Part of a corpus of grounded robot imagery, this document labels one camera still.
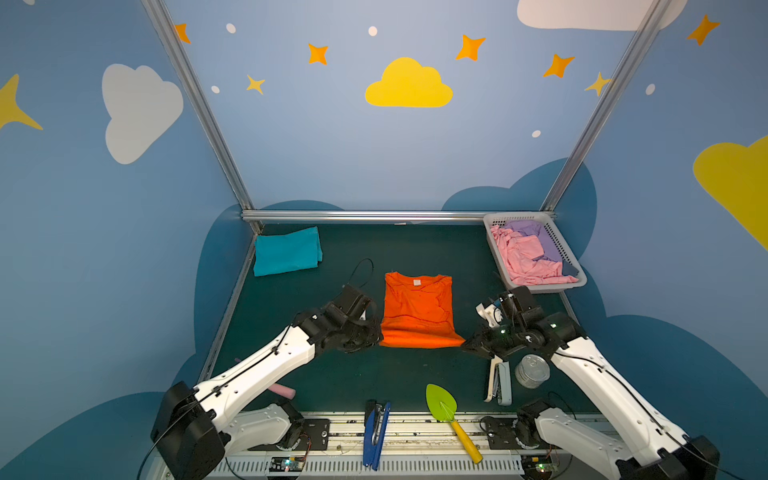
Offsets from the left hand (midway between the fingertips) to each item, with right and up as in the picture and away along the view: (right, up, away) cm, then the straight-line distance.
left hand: (389, 339), depth 76 cm
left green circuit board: (-25, -29, -5) cm, 38 cm away
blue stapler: (-3, -21, +1) cm, 22 cm away
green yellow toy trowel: (+15, -18, +2) cm, 24 cm away
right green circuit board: (+36, -29, -4) cm, 47 cm away
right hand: (+19, -1, -1) cm, 19 cm away
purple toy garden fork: (-29, -15, +4) cm, 33 cm away
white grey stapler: (+30, -13, +4) cm, 33 cm away
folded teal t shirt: (-39, +23, +36) cm, 57 cm away
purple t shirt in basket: (+54, +32, +37) cm, 73 cm away
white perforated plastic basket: (+62, +18, +23) cm, 68 cm away
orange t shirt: (+10, +3, +20) cm, 23 cm away
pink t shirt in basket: (+47, +23, +29) cm, 60 cm away
